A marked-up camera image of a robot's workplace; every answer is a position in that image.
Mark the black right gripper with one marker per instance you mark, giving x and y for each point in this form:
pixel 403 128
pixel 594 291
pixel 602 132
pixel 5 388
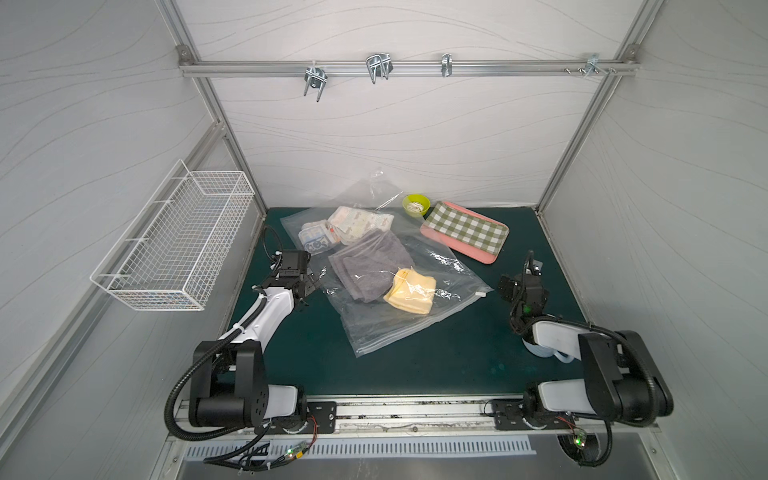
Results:
pixel 512 288

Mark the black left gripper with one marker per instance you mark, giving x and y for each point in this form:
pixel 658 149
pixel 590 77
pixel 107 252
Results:
pixel 302 282

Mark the grey towel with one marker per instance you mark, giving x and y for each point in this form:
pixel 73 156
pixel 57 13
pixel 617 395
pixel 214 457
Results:
pixel 367 268

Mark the white rabbit patterned towel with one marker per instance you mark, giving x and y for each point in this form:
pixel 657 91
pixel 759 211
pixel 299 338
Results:
pixel 351 224

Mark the clear plastic vacuum bag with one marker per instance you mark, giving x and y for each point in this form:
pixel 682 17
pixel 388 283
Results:
pixel 372 326

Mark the yellow towel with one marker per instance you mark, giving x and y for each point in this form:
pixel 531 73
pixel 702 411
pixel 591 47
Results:
pixel 412 292

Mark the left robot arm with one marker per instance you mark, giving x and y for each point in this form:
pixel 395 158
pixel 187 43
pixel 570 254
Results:
pixel 229 387

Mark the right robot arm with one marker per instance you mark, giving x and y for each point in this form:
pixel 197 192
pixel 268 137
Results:
pixel 620 381

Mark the green checkered folded cloth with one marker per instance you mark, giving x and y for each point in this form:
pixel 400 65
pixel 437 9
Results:
pixel 467 227

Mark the pink tray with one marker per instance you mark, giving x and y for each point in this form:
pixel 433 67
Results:
pixel 462 249

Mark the green table mat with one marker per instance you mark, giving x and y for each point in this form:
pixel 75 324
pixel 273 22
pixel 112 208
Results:
pixel 471 352

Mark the light blue mug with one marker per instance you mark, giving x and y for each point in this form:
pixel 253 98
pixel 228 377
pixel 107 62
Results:
pixel 564 352

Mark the small green bowl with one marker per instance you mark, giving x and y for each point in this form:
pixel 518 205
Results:
pixel 416 205

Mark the metal u-bolt clamp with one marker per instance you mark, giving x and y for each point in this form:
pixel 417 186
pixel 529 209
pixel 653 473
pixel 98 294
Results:
pixel 315 79

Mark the metal u-bolt hook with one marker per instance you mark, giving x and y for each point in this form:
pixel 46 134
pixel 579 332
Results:
pixel 379 66

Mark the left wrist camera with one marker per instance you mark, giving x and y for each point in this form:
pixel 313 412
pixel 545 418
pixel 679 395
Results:
pixel 293 262

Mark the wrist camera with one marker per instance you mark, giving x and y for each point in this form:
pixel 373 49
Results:
pixel 293 262
pixel 533 267

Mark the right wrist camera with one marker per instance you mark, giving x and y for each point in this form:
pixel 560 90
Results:
pixel 533 267

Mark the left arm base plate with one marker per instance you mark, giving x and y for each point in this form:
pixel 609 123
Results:
pixel 318 416

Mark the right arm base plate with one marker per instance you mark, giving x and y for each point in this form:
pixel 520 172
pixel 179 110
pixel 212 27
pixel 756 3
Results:
pixel 508 414

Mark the white wire basket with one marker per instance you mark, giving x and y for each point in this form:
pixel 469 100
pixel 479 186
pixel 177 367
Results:
pixel 170 255

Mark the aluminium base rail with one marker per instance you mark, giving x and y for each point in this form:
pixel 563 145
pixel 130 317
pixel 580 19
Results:
pixel 423 415

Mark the white slotted cable duct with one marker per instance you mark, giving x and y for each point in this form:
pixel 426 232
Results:
pixel 369 448

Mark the small metal bracket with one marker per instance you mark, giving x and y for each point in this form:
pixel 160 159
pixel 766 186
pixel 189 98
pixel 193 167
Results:
pixel 446 65

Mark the aluminium crossbar rail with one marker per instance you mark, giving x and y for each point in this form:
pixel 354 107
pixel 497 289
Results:
pixel 401 68

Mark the metal hook bracket right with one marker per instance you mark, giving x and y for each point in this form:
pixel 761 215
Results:
pixel 591 67

